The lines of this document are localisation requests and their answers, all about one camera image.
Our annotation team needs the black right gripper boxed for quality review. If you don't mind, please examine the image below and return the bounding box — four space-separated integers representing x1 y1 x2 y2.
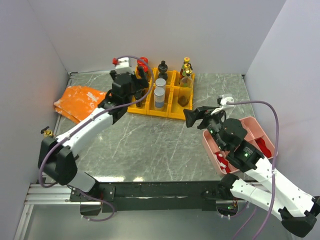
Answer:
182 105 226 151

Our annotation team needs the glass oil bottle gold spout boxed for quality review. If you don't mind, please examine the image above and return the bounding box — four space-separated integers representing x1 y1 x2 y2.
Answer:
177 67 194 107

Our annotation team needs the silver cap spice bottle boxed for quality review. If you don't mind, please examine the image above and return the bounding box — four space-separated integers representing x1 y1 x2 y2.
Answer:
153 87 166 111

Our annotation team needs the white powder bottle black cap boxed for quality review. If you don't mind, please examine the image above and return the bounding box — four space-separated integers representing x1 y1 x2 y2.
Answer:
158 60 168 74

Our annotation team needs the chili sauce bottle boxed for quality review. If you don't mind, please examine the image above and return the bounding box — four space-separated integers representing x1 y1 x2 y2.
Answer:
183 57 192 68
178 63 187 85

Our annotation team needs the red lid sauce jar front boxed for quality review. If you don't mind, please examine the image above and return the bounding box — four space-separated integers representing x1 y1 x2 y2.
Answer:
135 65 150 82

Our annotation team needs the red lid sauce jar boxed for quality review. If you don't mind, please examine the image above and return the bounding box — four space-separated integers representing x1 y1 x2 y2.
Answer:
137 56 149 66
135 65 150 82

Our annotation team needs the red lid sauce jar back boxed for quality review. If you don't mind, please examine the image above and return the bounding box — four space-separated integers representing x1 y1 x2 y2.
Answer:
137 56 149 66

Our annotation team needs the white peppercorn jar silver lid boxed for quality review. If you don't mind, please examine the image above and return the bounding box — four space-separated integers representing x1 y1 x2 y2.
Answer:
155 78 166 91

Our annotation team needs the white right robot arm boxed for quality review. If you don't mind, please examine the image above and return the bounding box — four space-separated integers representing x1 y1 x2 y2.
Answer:
183 106 320 238

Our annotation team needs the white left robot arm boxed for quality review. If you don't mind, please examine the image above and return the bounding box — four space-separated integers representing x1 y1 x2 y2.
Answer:
38 66 149 201

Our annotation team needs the yellow bin front right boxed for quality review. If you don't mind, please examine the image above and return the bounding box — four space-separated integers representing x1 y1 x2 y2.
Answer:
167 86 194 120

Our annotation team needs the yellow bin back left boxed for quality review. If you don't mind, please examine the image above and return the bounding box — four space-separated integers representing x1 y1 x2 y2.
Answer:
135 65 154 84

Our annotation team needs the orange white cloth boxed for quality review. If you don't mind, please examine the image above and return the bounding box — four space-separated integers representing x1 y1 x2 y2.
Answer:
53 85 106 124

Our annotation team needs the red santa toy front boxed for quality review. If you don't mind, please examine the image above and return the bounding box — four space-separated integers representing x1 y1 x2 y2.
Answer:
215 153 231 174

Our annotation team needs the red santa toy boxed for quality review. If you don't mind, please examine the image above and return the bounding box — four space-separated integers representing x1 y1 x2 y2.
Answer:
215 153 231 174
255 138 272 158

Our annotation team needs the pink divided organizer tray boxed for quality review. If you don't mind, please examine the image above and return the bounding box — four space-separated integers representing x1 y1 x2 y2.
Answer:
202 116 275 178

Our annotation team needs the red santa toy back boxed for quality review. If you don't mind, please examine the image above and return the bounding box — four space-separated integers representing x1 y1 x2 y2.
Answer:
255 138 272 158

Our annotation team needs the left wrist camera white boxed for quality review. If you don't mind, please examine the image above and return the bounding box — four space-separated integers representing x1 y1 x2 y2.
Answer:
112 57 135 75

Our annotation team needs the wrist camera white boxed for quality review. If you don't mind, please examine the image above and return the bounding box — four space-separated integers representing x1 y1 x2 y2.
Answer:
112 57 135 75
211 93 235 115

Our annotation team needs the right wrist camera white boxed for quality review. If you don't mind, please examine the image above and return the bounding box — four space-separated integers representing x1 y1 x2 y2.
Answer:
211 93 235 115

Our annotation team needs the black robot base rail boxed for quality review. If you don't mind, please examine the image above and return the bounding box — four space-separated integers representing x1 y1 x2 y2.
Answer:
69 180 235 216

